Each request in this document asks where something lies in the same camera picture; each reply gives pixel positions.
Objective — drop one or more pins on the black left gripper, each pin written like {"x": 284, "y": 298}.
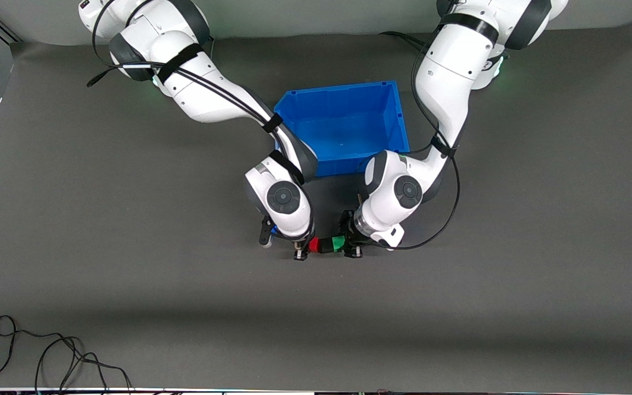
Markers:
{"x": 350, "y": 237}

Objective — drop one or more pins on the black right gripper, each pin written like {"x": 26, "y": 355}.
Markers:
{"x": 300, "y": 246}

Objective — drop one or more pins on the green cube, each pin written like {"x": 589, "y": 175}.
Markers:
{"x": 338, "y": 243}

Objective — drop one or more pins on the red cube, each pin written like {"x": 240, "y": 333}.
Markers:
{"x": 315, "y": 245}

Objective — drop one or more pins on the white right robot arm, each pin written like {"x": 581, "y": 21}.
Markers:
{"x": 206, "y": 93}

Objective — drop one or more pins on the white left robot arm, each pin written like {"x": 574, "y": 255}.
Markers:
{"x": 447, "y": 71}

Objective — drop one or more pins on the black cube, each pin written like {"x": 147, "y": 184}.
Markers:
{"x": 327, "y": 246}

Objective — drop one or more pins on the dark grey table mat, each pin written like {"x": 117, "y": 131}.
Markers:
{"x": 316, "y": 307}

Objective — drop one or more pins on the blue plastic storage bin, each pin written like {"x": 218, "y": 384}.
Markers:
{"x": 349, "y": 120}

